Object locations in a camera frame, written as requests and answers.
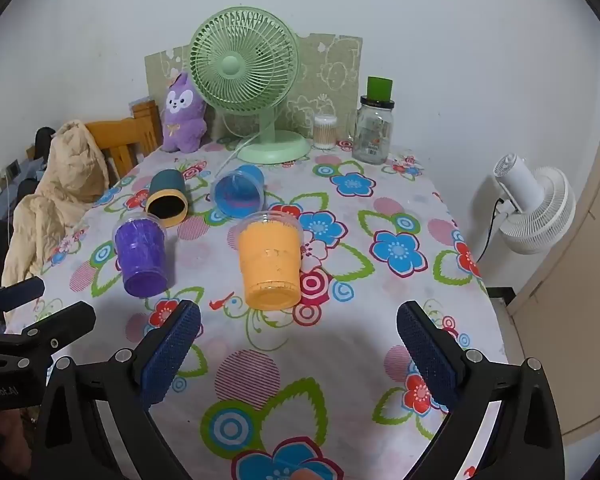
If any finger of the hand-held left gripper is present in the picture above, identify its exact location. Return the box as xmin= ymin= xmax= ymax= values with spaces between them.
xmin=0 ymin=276 xmax=46 ymax=314
xmin=0 ymin=301 xmax=97 ymax=362

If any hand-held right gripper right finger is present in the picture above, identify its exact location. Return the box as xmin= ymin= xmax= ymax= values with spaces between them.
xmin=396 ymin=301 xmax=566 ymax=480

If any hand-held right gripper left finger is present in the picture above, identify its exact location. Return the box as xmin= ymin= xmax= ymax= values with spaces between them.
xmin=32 ymin=300 xmax=203 ymax=480

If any orange plastic cup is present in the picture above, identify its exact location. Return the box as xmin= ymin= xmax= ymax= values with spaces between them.
xmin=237 ymin=211 xmax=305 ymax=311

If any purple plastic cup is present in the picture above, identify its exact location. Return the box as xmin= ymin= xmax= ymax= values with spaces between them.
xmin=112 ymin=213 xmax=168 ymax=298

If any dark teal cup yellow rim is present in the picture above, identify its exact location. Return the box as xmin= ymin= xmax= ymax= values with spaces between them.
xmin=145 ymin=169 xmax=189 ymax=228

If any blue plastic cup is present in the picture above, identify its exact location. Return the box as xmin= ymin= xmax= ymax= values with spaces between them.
xmin=211 ymin=164 xmax=267 ymax=220

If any floral tablecloth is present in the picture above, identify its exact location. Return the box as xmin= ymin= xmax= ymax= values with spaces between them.
xmin=5 ymin=146 xmax=511 ymax=480

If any beige cloth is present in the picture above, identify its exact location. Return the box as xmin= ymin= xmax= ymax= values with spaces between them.
xmin=1 ymin=120 xmax=112 ymax=322

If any white standing fan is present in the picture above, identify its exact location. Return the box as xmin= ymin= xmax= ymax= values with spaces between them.
xmin=494 ymin=154 xmax=577 ymax=256

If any wooden chair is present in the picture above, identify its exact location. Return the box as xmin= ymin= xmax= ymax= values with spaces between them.
xmin=82 ymin=100 xmax=162 ymax=183

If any glass jar green lid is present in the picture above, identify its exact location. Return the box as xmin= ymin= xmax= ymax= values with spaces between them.
xmin=352 ymin=76 xmax=396 ymax=166

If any purple plush toy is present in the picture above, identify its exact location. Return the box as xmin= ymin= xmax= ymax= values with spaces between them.
xmin=161 ymin=72 xmax=207 ymax=153

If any cotton swab container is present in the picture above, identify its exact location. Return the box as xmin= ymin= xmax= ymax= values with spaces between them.
xmin=313 ymin=114 xmax=339 ymax=151

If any green desk fan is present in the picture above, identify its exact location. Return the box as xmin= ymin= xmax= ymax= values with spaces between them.
xmin=189 ymin=6 xmax=312 ymax=165

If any green patterned board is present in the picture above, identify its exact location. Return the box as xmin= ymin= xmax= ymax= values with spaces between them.
xmin=145 ymin=32 xmax=363 ymax=143

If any black power cable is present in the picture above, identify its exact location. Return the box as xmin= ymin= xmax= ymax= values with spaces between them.
xmin=476 ymin=199 xmax=506 ymax=264

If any white fan cable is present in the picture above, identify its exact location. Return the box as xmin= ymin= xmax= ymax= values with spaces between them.
xmin=219 ymin=132 xmax=262 ymax=181

